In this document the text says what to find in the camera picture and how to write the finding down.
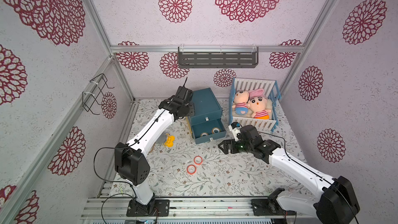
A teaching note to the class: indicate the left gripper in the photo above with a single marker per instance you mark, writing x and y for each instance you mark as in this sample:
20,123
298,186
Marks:
192,111

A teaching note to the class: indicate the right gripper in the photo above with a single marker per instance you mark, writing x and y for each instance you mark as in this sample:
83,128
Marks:
231,145

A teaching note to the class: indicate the teal drawer cabinet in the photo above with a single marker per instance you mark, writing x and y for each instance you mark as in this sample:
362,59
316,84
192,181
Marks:
207,109

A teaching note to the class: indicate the teal drawer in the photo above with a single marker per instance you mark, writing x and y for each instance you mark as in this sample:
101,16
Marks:
207,126

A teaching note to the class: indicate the red tape roll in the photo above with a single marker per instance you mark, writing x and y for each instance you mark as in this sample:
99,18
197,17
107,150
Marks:
191,169
198,160

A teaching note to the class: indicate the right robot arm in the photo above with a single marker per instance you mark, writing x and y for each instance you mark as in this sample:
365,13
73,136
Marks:
333,200

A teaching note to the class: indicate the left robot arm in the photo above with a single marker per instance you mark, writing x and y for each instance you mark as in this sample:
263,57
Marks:
131,158

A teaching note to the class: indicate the plush doll striped shirt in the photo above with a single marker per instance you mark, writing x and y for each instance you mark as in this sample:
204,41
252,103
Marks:
258,106

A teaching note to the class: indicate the yellow flower toy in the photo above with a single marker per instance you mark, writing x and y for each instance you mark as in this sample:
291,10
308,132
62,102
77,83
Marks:
169,141

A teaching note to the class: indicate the white blue toy crib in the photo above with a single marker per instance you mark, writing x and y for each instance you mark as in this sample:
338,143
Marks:
272,95

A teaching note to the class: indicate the plush doll blue outfit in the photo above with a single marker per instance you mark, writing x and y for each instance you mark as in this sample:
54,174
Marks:
240,101

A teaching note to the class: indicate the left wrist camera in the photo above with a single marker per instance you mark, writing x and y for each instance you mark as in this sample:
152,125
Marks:
183,95

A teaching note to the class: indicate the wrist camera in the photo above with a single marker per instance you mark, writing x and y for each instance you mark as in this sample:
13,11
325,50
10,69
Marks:
235,127
183,95

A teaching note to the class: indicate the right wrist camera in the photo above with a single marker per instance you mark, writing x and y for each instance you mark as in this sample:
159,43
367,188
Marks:
235,127

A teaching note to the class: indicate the grey plush keychain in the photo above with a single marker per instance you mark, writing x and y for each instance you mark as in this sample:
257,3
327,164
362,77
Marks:
162,138

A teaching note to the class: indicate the grey wall shelf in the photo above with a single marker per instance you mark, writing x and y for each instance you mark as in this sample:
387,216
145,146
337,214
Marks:
218,59

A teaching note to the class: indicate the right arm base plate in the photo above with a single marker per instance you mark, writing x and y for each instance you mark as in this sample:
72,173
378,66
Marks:
265,207

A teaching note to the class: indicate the black wire wall rack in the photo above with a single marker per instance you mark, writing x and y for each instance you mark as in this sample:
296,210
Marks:
89,98

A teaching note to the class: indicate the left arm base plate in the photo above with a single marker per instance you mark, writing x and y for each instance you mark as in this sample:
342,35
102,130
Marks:
147,207

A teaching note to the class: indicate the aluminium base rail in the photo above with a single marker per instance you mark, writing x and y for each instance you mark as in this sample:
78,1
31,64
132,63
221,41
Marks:
186,208

